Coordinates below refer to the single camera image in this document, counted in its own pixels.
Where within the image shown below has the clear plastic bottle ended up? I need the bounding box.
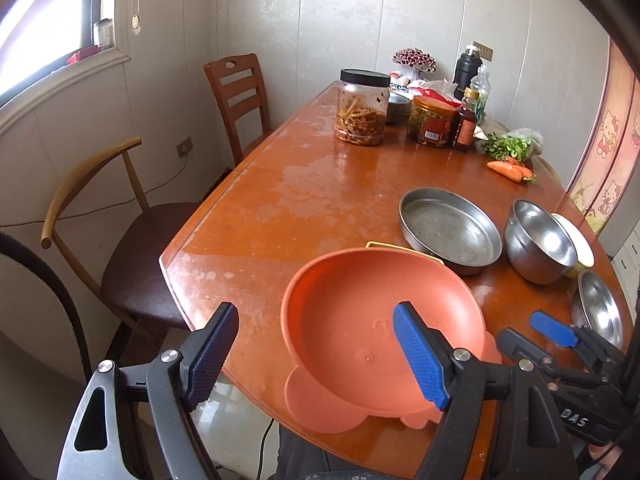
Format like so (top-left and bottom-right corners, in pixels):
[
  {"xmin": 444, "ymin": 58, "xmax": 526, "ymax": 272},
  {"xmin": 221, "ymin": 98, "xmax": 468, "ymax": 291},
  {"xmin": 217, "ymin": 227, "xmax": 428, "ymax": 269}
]
[{"xmin": 470, "ymin": 65, "xmax": 492, "ymax": 126}]

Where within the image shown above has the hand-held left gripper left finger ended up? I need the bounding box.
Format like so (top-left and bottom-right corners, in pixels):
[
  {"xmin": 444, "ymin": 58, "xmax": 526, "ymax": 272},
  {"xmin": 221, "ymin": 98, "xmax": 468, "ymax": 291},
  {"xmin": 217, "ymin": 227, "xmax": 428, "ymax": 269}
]
[{"xmin": 56, "ymin": 301, "xmax": 240, "ymax": 480}]

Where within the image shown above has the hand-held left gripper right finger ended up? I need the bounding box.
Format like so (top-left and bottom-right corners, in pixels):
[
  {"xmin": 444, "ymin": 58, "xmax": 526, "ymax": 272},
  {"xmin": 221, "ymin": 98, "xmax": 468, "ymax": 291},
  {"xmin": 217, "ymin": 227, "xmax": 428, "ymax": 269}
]
[{"xmin": 392, "ymin": 301, "xmax": 581, "ymax": 480}]

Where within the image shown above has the dark red flower ornament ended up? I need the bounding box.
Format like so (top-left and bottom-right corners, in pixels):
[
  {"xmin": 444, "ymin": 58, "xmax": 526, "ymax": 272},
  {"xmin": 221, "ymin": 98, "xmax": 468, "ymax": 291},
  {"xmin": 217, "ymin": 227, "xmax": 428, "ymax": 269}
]
[{"xmin": 391, "ymin": 47, "xmax": 437, "ymax": 83}]

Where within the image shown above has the person's dark clothing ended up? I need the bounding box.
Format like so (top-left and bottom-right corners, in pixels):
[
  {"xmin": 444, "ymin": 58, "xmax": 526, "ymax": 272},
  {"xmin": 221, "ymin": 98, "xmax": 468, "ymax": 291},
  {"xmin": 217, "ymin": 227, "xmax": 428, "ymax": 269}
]
[{"xmin": 267, "ymin": 422, "xmax": 431, "ymax": 480}]

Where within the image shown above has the wooden slat back chair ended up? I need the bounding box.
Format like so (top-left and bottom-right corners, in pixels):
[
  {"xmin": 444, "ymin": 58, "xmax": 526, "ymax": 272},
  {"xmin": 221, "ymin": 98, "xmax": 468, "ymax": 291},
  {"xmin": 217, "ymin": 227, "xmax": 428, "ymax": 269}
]
[{"xmin": 203, "ymin": 53, "xmax": 273, "ymax": 168}]

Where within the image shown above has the round stainless steel pan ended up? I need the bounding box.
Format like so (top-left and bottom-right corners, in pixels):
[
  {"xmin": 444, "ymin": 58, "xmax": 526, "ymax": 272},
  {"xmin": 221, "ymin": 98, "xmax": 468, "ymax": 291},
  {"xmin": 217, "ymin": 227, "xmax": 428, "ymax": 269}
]
[{"xmin": 398, "ymin": 187, "xmax": 503, "ymax": 276}]

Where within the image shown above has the cartoon print sliding door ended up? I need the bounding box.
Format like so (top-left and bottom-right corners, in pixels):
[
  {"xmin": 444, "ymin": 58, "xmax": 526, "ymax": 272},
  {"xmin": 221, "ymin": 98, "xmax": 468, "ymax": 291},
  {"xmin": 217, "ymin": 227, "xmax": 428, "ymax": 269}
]
[{"xmin": 565, "ymin": 40, "xmax": 640, "ymax": 236}]

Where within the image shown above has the curved back wooden chair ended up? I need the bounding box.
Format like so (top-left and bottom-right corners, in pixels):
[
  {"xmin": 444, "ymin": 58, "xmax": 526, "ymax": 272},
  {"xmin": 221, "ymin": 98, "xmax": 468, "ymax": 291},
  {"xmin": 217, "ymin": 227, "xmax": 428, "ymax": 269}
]
[{"xmin": 41, "ymin": 136, "xmax": 201, "ymax": 361}]

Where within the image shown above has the black thermos flask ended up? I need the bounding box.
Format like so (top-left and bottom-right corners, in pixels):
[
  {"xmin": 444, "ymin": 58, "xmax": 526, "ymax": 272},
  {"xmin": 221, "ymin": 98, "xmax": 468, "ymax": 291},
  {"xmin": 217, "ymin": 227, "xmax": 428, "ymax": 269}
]
[{"xmin": 453, "ymin": 44, "xmax": 485, "ymax": 101}]

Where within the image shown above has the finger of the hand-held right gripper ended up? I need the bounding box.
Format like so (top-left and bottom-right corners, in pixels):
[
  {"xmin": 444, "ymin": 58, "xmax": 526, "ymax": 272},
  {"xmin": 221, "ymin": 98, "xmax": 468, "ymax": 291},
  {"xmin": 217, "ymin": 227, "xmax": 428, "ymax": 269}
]
[
  {"xmin": 530, "ymin": 311, "xmax": 626, "ymax": 376},
  {"xmin": 499, "ymin": 328, "xmax": 568, "ymax": 386}
]

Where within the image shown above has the small steel basin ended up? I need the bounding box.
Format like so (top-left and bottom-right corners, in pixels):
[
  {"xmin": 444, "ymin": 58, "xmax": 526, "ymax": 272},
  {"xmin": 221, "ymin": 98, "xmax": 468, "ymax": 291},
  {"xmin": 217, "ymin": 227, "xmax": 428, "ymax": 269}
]
[{"xmin": 386, "ymin": 91, "xmax": 415, "ymax": 126}]

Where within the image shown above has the red label jar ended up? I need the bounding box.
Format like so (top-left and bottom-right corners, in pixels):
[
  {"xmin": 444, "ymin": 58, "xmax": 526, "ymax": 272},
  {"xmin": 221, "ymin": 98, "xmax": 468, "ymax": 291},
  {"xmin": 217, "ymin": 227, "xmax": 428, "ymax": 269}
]
[{"xmin": 406, "ymin": 95, "xmax": 462, "ymax": 150}]

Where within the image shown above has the thin black floor cable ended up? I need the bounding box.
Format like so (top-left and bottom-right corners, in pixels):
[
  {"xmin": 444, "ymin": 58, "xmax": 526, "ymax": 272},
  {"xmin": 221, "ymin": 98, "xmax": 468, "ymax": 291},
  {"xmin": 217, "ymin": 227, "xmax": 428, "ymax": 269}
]
[{"xmin": 256, "ymin": 417, "xmax": 277, "ymax": 480}]

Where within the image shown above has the black lid pickle jar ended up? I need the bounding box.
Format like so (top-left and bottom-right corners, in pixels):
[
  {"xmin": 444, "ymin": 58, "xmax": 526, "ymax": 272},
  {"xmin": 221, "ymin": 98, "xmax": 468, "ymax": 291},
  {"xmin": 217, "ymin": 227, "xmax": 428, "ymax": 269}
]
[{"xmin": 334, "ymin": 68, "xmax": 392, "ymax": 147}]

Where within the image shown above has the bag of green vegetables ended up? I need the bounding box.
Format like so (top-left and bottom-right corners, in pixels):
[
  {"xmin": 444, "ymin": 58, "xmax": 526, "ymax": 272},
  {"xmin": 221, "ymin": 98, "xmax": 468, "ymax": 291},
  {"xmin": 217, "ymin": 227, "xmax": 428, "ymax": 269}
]
[{"xmin": 482, "ymin": 129, "xmax": 545, "ymax": 163}]

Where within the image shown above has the white display cabinet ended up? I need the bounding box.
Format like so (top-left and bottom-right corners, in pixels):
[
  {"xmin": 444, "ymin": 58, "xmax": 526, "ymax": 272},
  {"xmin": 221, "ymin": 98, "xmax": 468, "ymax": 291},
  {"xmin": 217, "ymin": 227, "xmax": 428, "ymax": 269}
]
[{"xmin": 612, "ymin": 230, "xmax": 640, "ymax": 281}]

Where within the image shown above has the window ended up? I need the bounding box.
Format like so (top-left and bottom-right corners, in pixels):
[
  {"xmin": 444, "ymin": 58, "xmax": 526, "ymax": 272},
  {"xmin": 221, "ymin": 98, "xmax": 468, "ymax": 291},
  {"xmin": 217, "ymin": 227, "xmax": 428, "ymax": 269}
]
[{"xmin": 0, "ymin": 0, "xmax": 118, "ymax": 106}]

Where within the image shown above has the cream enamel bowl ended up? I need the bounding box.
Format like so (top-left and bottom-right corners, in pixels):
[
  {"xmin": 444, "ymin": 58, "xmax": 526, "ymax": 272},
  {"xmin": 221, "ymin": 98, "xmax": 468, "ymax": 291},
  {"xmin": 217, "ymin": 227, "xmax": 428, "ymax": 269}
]
[{"xmin": 550, "ymin": 212, "xmax": 597, "ymax": 278}]

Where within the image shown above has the large carrot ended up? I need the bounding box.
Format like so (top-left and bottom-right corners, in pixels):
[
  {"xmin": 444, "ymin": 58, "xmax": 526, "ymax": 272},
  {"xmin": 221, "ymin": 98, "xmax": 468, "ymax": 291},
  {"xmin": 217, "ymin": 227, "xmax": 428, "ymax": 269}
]
[{"xmin": 487, "ymin": 160, "xmax": 526, "ymax": 182}]

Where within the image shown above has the dark sauce bottle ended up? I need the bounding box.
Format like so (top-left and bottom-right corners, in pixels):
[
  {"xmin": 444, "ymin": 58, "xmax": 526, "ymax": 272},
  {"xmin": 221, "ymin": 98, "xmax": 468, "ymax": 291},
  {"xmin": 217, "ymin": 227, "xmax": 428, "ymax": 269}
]
[{"xmin": 452, "ymin": 87, "xmax": 480, "ymax": 153}]

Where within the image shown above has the red tissue pack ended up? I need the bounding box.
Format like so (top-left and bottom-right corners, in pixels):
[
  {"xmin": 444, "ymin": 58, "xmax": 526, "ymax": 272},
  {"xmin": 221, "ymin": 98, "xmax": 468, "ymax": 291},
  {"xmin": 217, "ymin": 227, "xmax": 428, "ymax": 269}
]
[{"xmin": 407, "ymin": 80, "xmax": 463, "ymax": 106}]

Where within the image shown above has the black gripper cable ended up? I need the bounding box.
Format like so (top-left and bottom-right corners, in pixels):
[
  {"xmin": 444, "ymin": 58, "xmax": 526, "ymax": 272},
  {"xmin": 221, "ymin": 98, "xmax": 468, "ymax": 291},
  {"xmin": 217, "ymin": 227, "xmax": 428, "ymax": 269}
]
[{"xmin": 0, "ymin": 231, "xmax": 92, "ymax": 386}]

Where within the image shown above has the glass jar on sill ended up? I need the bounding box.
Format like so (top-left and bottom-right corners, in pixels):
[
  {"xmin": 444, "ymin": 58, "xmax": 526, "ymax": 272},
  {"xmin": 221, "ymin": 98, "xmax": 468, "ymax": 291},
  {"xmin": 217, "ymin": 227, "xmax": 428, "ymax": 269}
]
[{"xmin": 92, "ymin": 18, "xmax": 115, "ymax": 51}]

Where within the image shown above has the stainless steel bowl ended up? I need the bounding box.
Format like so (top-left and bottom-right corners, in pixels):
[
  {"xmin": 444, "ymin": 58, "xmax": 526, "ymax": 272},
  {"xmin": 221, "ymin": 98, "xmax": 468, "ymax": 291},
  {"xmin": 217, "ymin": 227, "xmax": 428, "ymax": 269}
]
[
  {"xmin": 570, "ymin": 270, "xmax": 626, "ymax": 353},
  {"xmin": 504, "ymin": 199, "xmax": 580, "ymax": 286}
]

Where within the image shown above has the person's right hand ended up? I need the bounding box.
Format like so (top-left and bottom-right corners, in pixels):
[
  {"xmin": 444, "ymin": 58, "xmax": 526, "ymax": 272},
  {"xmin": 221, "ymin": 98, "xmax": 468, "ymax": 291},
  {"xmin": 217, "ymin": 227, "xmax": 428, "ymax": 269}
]
[{"xmin": 586, "ymin": 441, "xmax": 623, "ymax": 480}]

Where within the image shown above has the small carrot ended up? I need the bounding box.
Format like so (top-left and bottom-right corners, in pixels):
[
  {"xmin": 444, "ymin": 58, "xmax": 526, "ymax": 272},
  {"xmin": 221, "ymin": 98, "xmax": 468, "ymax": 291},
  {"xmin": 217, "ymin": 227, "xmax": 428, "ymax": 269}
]
[{"xmin": 502, "ymin": 156, "xmax": 535, "ymax": 177}]

